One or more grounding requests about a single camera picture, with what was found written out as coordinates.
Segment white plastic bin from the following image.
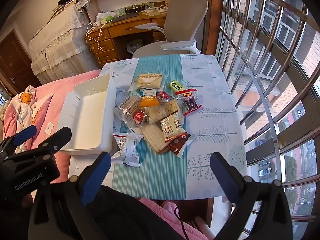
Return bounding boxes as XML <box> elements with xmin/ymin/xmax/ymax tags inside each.
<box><xmin>59</xmin><ymin>74</ymin><xmax>117</xmax><ymax>155</ymax></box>

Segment metal window grille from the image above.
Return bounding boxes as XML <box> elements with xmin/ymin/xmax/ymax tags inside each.
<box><xmin>215</xmin><ymin>0</ymin><xmax>320</xmax><ymax>240</ymax></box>

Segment orange and white packet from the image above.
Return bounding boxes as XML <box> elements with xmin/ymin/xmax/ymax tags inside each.
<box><xmin>139</xmin><ymin>90</ymin><xmax>160</xmax><ymax>107</ymax></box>

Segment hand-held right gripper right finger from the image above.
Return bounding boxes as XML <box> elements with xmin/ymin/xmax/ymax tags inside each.
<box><xmin>210</xmin><ymin>152</ymin><xmax>293</xmax><ymax>240</ymax></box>

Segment beige cake packet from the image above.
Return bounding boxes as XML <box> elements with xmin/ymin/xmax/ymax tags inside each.
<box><xmin>128</xmin><ymin>72</ymin><xmax>169</xmax><ymax>93</ymax></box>

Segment teal printed tablecloth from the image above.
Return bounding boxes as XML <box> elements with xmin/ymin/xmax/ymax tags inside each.
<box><xmin>67</xmin><ymin>54</ymin><xmax>248</xmax><ymax>200</ymax></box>

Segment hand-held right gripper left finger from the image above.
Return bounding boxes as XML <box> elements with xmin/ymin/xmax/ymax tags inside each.
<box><xmin>29</xmin><ymin>152</ymin><xmax>112</xmax><ymax>240</ymax></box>

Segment printed fabric bag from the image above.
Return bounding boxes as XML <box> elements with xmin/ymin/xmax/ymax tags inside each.
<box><xmin>74</xmin><ymin>0</ymin><xmax>92</xmax><ymax>12</ymax></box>

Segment brown wooden door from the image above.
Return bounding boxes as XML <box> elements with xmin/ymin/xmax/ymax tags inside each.
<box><xmin>0</xmin><ymin>29</ymin><xmax>42</xmax><ymax>95</ymax></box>

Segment rice crisp packet red print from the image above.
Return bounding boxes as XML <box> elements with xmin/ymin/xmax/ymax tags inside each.
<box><xmin>146</xmin><ymin>100</ymin><xmax>182</xmax><ymax>124</ymax></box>

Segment person's black clothing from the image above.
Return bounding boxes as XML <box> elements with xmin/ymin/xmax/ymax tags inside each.
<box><xmin>85</xmin><ymin>185</ymin><xmax>190</xmax><ymax>240</ymax></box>

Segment green candy packet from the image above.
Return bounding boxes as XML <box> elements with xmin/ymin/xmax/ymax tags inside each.
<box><xmin>169</xmin><ymin>80</ymin><xmax>185</xmax><ymax>92</ymax></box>

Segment white packet red strip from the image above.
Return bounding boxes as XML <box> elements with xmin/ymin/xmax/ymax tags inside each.
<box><xmin>111</xmin><ymin>132</ymin><xmax>142</xmax><ymax>168</ymax></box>

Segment dark plum packet red strip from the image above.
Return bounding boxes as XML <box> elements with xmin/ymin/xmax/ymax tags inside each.
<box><xmin>174</xmin><ymin>88</ymin><xmax>202</xmax><ymax>117</ymax></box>

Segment small red candy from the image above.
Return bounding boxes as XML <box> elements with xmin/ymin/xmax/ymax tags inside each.
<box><xmin>134</xmin><ymin>110</ymin><xmax>147</xmax><ymax>125</ymax></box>
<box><xmin>157</xmin><ymin>91</ymin><xmax>172</xmax><ymax>103</ymax></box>

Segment white plastic bag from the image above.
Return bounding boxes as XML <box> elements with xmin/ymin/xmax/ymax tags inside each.
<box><xmin>96</xmin><ymin>11</ymin><xmax>117</xmax><ymax>23</ymax></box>

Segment white charging cable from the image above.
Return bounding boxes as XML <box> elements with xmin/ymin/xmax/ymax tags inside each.
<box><xmin>86</xmin><ymin>20</ymin><xmax>110</xmax><ymax>50</ymax></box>

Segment brown flower print packet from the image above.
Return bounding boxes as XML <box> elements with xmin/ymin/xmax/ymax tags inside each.
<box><xmin>160</xmin><ymin>133</ymin><xmax>194</xmax><ymax>158</ymax></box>

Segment clear packet with printed text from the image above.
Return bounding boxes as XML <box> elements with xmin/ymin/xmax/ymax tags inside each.
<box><xmin>114</xmin><ymin>95</ymin><xmax>143</xmax><ymax>128</ymax></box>

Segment dark printed sign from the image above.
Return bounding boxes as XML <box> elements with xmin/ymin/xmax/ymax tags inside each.
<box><xmin>125</xmin><ymin>4</ymin><xmax>150</xmax><ymax>12</ymax></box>

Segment white trash bag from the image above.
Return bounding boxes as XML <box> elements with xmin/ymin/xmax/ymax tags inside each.
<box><xmin>126</xmin><ymin>39</ymin><xmax>144</xmax><ymax>54</ymax></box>

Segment white lace furniture cover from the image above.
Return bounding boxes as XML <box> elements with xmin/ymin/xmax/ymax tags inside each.
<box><xmin>28</xmin><ymin>4</ymin><xmax>100</xmax><ymax>85</ymax></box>

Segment white wafer clear packet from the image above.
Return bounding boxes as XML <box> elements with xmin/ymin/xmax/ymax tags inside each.
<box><xmin>140</xmin><ymin>122</ymin><xmax>168</xmax><ymax>154</ymax></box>

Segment black cable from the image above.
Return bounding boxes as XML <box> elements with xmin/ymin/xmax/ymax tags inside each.
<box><xmin>175</xmin><ymin>200</ymin><xmax>188</xmax><ymax>240</ymax></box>

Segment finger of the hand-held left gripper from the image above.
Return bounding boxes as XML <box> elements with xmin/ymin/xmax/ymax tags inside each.
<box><xmin>0</xmin><ymin>125</ymin><xmax>37</xmax><ymax>160</ymax></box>
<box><xmin>15</xmin><ymin>127</ymin><xmax>72</xmax><ymax>157</ymax></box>

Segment white packet red label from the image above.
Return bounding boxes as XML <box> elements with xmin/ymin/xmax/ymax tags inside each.
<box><xmin>159</xmin><ymin>115</ymin><xmax>184</xmax><ymax>140</ymax></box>

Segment wooden desk with drawers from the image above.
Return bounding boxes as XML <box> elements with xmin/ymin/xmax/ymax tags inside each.
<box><xmin>85</xmin><ymin>11</ymin><xmax>168</xmax><ymax>68</ymax></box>

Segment stack of books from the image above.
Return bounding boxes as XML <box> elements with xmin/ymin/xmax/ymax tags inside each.
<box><xmin>51</xmin><ymin>4</ymin><xmax>75</xmax><ymax>15</ymax></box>

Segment black keyboard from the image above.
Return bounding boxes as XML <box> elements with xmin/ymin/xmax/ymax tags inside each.
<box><xmin>111</xmin><ymin>12</ymin><xmax>139</xmax><ymax>23</ymax></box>

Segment person's pink fleece clothing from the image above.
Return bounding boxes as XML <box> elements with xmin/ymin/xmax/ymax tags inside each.
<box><xmin>139</xmin><ymin>197</ymin><xmax>215</xmax><ymax>240</ymax></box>

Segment grey office chair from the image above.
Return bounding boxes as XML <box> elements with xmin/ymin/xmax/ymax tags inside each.
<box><xmin>132</xmin><ymin>0</ymin><xmax>209</xmax><ymax>58</ymax></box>

